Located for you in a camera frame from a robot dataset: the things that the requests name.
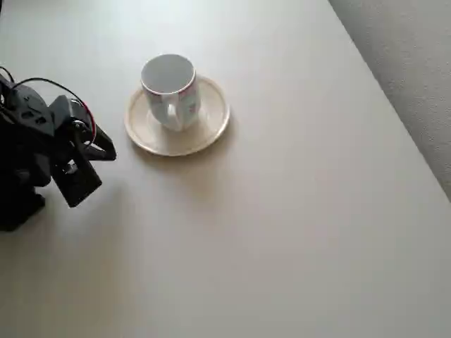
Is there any white ceramic mug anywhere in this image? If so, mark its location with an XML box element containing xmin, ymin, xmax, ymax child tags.
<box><xmin>140</xmin><ymin>54</ymin><xmax>202</xmax><ymax>132</ymax></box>

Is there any cream saucer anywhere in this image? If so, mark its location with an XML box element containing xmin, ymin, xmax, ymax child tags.
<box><xmin>123</xmin><ymin>74</ymin><xmax>231</xmax><ymax>157</ymax></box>

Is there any red and black cable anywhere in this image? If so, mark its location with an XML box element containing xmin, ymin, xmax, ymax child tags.
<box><xmin>6</xmin><ymin>77</ymin><xmax>97</xmax><ymax>142</ymax></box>

